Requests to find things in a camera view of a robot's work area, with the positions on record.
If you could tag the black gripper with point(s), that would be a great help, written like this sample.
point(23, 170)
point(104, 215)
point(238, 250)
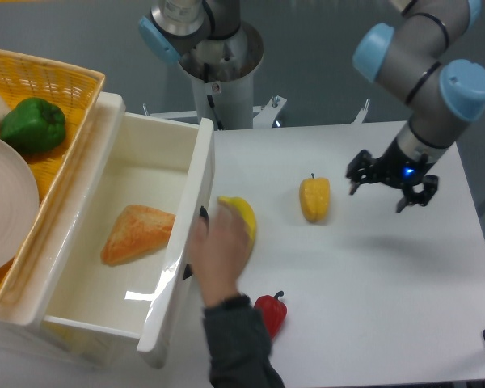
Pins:
point(397, 168)

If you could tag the white top drawer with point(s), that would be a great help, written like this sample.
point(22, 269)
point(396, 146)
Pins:
point(185, 153)

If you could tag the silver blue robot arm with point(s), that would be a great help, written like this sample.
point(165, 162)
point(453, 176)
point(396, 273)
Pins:
point(444, 98)

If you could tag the grey sleeved forearm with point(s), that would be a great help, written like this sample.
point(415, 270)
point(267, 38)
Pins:
point(239, 345)

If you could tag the white drawer cabinet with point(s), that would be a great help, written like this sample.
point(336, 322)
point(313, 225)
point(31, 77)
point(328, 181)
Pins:
point(44, 311)

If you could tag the person's bare hand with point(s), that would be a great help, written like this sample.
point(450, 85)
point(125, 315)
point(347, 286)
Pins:
point(219, 250)

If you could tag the yellow bell pepper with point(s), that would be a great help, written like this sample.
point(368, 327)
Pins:
point(315, 196)

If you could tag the yellow banana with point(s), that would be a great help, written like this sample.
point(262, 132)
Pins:
point(245, 211)

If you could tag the red bell pepper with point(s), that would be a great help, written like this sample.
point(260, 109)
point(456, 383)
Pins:
point(273, 311)

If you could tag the toy bread slice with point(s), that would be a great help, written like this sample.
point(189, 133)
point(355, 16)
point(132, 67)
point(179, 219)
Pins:
point(138, 230)

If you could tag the yellow woven basket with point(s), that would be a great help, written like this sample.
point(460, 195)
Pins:
point(51, 102)

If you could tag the green bell pepper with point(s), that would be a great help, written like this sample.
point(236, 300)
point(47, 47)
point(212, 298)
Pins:
point(34, 126)

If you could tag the pink plate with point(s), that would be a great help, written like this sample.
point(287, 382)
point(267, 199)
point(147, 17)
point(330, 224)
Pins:
point(19, 202)

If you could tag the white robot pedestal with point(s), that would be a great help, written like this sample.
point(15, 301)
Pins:
point(222, 76)

